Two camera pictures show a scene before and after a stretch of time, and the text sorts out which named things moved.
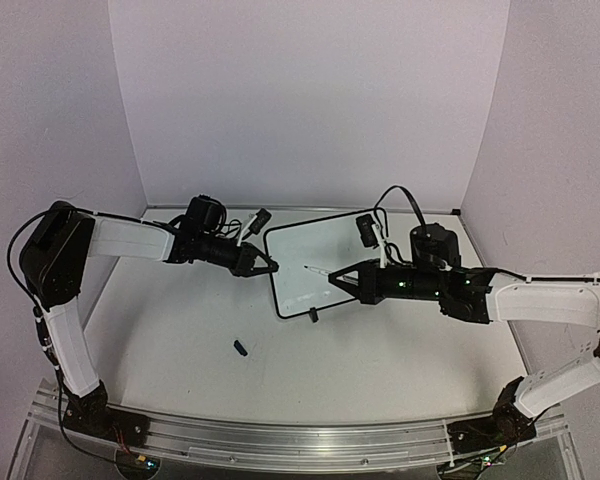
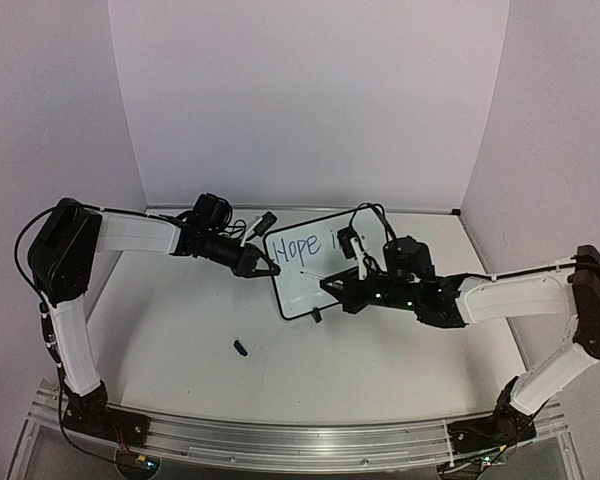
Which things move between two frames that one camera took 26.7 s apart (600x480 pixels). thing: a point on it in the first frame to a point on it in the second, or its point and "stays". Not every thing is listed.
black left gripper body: (239, 264) stays
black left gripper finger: (272, 267) stays
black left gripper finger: (272, 264) stays
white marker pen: (327, 272) to (312, 275)
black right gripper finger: (347, 287) to (339, 294)
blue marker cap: (238, 346) stays
